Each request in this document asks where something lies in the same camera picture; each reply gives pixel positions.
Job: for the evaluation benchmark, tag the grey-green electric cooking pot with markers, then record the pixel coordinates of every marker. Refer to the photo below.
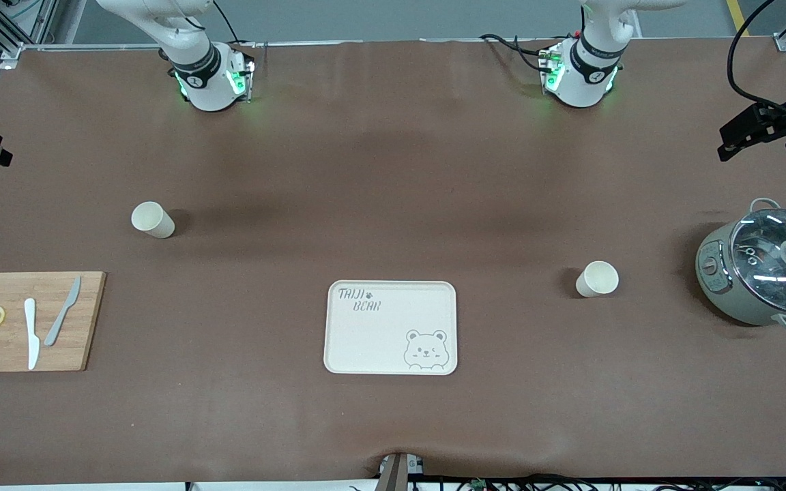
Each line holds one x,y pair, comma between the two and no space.
717,286

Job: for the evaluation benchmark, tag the grey plastic knife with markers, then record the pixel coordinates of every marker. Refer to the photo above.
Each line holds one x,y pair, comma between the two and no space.
57,327

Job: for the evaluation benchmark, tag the white plastic knife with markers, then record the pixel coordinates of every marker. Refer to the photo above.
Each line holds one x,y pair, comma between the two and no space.
31,341

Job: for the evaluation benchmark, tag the glass pot lid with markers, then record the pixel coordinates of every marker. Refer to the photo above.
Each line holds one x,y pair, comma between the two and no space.
775,273

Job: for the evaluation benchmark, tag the white bear print tray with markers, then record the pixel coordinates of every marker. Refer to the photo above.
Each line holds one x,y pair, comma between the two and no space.
379,334

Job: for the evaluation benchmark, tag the table edge clamp bracket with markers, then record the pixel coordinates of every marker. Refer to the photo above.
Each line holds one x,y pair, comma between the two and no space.
400,470

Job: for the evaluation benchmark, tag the wooden cutting board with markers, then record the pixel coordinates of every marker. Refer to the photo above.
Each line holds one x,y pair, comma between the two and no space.
79,341

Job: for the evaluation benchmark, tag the white paper cup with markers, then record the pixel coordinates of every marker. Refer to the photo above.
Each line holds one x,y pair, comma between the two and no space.
598,279
154,219

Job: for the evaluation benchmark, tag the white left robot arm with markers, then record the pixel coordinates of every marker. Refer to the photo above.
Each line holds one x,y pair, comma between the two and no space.
587,75

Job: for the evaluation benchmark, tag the brown table cover mat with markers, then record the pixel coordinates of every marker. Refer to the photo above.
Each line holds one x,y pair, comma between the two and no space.
393,170

